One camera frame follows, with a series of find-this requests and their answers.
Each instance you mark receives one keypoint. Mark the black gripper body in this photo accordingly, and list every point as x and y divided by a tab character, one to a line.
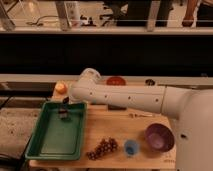
65	100

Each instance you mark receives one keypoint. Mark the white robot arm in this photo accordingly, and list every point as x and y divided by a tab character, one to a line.
192	108

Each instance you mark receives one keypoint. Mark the dark scrub brush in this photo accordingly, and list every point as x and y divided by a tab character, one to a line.
63	112

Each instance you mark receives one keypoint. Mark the bunch of dark grapes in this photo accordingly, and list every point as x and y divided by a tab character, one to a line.
105	147

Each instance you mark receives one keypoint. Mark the black rectangular block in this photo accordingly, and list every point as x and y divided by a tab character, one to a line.
111	107

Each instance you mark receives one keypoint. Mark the blue plastic cup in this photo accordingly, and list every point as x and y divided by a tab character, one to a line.
131	148

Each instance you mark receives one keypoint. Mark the red bowl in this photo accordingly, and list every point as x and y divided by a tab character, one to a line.
115	80

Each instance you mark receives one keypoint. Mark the small metal tool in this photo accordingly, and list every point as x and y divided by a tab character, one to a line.
134	115

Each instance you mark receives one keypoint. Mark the purple bowl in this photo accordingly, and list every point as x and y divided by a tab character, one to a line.
159	137

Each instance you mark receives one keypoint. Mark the metal cup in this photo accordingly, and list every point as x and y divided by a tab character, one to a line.
150	82

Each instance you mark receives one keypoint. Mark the green plastic tray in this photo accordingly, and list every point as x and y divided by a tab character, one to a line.
54	138

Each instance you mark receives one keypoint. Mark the orange fruit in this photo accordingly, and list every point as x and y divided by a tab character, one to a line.
61	88

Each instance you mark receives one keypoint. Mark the wooden board table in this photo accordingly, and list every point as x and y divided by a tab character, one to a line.
103	123

